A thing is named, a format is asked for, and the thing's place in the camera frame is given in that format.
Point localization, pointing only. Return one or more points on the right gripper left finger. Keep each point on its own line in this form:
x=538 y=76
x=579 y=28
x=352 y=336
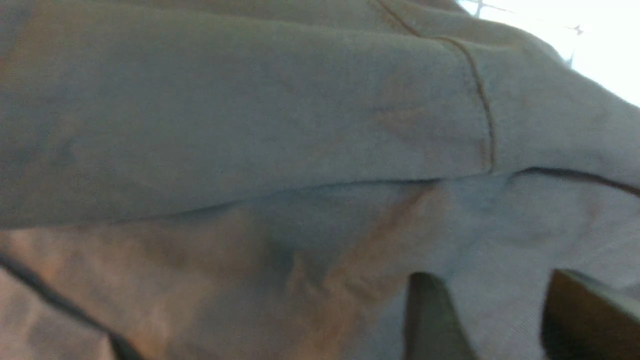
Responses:
x=432 y=330

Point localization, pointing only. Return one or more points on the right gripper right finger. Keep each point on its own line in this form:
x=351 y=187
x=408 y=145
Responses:
x=585 y=319

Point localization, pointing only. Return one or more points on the gray long-sleeve top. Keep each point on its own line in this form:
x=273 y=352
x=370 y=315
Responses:
x=257 y=179

